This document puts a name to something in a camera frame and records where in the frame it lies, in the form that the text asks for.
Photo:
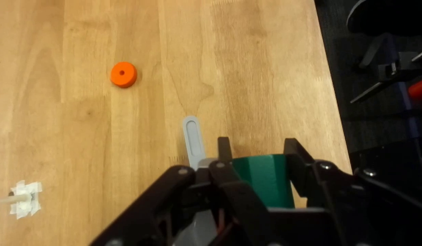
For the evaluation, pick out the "green wooden block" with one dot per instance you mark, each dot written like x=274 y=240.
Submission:
x=265 y=179

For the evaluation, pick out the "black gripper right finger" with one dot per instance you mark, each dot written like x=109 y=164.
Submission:
x=328 y=181

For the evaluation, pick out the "white peg on tape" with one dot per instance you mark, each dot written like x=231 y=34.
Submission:
x=26 y=205

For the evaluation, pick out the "black camera tripod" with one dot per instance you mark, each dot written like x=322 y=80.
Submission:
x=378 y=68

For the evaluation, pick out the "orange wooden disc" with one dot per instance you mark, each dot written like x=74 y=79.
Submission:
x=123 y=73

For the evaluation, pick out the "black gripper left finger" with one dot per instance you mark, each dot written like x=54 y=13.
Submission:
x=171 y=181

